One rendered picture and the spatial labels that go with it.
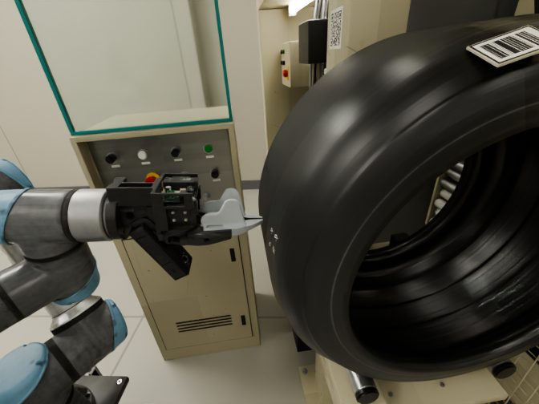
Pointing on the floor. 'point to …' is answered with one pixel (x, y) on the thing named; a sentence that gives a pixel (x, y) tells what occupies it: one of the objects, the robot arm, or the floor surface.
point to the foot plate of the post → (309, 384)
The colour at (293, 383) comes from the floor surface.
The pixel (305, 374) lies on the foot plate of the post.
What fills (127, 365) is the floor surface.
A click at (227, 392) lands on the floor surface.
